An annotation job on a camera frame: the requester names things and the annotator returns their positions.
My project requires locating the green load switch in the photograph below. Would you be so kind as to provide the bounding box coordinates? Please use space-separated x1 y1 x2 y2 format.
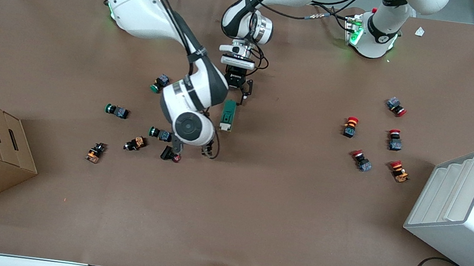
218 99 239 133

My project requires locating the green push button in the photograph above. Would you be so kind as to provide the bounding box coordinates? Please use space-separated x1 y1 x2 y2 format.
149 73 171 95
104 103 130 120
148 126 174 143

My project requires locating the brown table mat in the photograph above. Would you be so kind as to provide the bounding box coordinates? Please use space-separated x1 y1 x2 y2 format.
0 0 474 266

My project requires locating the red mushroom button orange block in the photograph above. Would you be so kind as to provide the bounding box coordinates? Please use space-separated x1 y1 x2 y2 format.
342 116 360 139
388 159 412 184

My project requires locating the red mushroom button blue block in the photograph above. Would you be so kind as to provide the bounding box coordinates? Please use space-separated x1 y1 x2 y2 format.
349 149 374 173
385 96 408 118
387 129 404 152

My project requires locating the white stepped rack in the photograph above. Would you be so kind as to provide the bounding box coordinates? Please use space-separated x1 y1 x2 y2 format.
399 132 474 266

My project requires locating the black switch with red tip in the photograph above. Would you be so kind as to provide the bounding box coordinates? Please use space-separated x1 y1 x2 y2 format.
159 145 183 164

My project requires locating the black switch with orange block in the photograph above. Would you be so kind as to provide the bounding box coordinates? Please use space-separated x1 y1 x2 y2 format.
85 141 108 165
123 135 147 153

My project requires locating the black left arm base cable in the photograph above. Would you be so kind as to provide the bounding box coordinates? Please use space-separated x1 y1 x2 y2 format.
273 0 358 31

